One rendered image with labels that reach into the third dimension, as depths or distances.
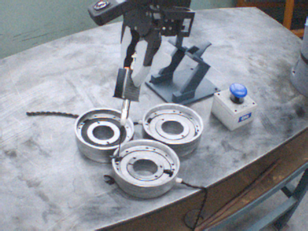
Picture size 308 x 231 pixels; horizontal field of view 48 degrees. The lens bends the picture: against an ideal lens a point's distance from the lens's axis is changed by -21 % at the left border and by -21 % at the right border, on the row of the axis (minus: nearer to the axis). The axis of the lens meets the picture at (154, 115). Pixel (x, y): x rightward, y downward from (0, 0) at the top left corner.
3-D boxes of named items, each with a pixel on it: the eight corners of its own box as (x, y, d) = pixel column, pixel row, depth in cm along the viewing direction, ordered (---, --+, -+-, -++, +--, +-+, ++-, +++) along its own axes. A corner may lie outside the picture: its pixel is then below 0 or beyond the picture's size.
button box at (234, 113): (231, 132, 79) (236, 113, 76) (210, 111, 83) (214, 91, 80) (256, 119, 83) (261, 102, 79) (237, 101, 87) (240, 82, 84)
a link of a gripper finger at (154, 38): (157, 69, 62) (166, 18, 58) (148, 71, 62) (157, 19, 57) (141, 58, 66) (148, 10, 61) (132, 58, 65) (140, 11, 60)
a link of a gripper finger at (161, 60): (170, 90, 68) (179, 39, 63) (139, 95, 65) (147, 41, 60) (160, 81, 70) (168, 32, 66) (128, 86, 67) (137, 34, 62)
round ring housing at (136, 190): (103, 189, 65) (102, 173, 62) (124, 150, 73) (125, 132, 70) (165, 207, 63) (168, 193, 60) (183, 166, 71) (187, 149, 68)
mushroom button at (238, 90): (234, 115, 79) (238, 95, 76) (222, 104, 81) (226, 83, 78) (247, 110, 81) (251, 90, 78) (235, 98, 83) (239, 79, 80)
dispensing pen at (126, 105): (104, 150, 66) (122, 47, 67) (119, 152, 70) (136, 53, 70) (114, 152, 65) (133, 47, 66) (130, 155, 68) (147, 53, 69)
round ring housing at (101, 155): (64, 144, 72) (63, 127, 70) (101, 117, 79) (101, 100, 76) (106, 174, 68) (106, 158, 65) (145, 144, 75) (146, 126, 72)
